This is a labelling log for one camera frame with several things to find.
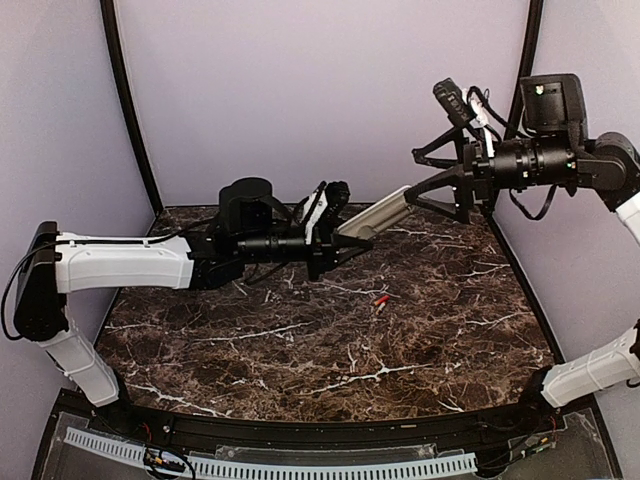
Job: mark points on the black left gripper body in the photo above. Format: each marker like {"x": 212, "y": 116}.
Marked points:
{"x": 321, "y": 254}

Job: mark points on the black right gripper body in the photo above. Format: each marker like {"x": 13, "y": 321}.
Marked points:
{"x": 478, "y": 172}

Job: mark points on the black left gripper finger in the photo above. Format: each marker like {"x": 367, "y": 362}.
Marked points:
{"x": 346, "y": 254}
{"x": 344, "y": 241}

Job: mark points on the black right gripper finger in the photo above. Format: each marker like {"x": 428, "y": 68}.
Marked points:
{"x": 449, "y": 179}
{"x": 455, "y": 135}

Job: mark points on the white remote control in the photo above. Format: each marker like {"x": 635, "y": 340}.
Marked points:
{"x": 378, "y": 217}

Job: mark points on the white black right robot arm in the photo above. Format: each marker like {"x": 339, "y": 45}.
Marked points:
{"x": 549, "y": 146}

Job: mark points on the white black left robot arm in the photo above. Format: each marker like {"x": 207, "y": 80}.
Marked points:
{"x": 251, "y": 227}

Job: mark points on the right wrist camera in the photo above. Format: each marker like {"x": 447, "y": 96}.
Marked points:
{"x": 459, "y": 112}

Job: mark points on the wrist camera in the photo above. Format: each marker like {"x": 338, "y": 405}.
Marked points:
{"x": 459, "y": 112}
{"x": 323, "y": 206}

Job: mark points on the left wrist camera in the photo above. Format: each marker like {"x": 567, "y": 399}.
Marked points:
{"x": 323, "y": 206}

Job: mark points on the black vertical frame post right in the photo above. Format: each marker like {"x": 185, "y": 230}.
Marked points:
{"x": 531, "y": 36}

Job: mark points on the black vertical frame post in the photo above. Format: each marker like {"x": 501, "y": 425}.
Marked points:
{"x": 531, "y": 36}
{"x": 126, "y": 101}

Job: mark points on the black front rail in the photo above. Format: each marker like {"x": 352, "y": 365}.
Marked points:
{"x": 483, "y": 429}

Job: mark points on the white slotted cable duct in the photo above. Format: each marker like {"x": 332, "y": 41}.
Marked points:
{"x": 419, "y": 462}

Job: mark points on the black vertical frame post left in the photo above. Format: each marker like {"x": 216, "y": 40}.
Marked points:
{"x": 126, "y": 101}

